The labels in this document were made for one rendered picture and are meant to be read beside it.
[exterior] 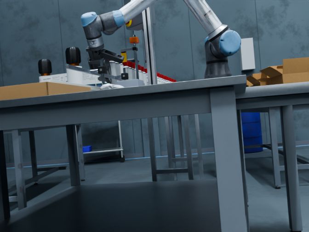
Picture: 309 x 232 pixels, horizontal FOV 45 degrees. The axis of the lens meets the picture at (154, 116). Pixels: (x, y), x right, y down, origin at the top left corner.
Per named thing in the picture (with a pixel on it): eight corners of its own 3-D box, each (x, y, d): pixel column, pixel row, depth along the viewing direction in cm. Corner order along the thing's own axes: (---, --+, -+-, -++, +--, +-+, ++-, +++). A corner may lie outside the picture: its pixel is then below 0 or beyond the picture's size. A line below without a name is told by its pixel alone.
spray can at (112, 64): (110, 94, 195) (106, 55, 195) (119, 93, 194) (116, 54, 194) (106, 94, 190) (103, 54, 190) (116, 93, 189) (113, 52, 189)
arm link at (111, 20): (117, 13, 185) (96, 19, 182) (121, 6, 174) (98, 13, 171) (123, 28, 185) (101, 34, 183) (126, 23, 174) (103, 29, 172)
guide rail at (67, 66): (142, 85, 239) (142, 83, 239) (144, 85, 239) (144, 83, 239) (65, 68, 135) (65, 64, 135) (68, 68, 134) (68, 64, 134)
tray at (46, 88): (25, 105, 136) (24, 94, 136) (91, 98, 130) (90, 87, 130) (-35, 104, 107) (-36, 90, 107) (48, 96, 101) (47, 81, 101)
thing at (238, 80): (66, 116, 325) (66, 113, 325) (243, 100, 291) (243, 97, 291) (-232, 130, 121) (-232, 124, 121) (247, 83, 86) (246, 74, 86)
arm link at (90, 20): (99, 13, 169) (80, 17, 168) (105, 36, 175) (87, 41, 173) (95, 9, 176) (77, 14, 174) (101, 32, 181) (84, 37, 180)
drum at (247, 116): (260, 148, 664) (256, 105, 664) (266, 152, 612) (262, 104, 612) (229, 151, 668) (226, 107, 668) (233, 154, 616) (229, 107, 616)
